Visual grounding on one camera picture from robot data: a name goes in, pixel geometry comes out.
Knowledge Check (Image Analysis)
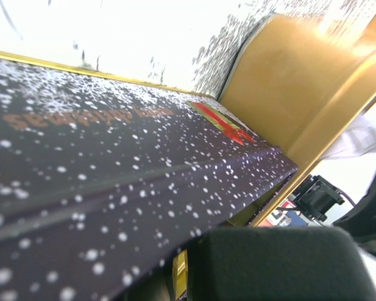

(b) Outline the gold tin of star candies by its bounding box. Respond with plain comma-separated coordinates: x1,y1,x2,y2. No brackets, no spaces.
0,53,297,300

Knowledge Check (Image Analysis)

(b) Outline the gold tin of gummy candies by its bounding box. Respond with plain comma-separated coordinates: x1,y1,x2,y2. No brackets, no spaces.
219,3,376,226

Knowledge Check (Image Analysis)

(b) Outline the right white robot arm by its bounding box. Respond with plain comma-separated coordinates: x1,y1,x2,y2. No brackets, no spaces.
294,116,376,255

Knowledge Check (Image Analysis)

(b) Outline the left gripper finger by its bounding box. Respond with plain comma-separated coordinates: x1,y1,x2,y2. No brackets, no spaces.
187,227,376,300

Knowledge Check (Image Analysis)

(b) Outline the floral table mat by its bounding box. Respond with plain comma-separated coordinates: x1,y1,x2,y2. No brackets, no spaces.
0,1,376,96

